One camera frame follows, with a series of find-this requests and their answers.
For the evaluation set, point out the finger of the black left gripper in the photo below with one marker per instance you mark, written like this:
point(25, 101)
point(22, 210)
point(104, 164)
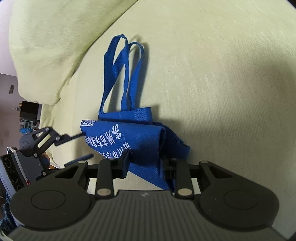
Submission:
point(80, 159)
point(62, 139)

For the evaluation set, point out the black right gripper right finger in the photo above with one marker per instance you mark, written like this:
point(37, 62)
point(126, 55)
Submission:
point(176, 173)

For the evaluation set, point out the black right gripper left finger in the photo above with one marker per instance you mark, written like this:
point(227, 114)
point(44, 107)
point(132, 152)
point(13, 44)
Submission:
point(108, 170)

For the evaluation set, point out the blue printed shopping bag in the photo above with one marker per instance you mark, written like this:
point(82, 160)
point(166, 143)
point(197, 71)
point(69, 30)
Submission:
point(132, 128)

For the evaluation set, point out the dark cabinet with clutter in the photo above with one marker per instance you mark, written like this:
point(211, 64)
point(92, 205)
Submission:
point(30, 114)

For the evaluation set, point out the light green sofa seat cover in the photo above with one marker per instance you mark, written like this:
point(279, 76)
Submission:
point(220, 74)

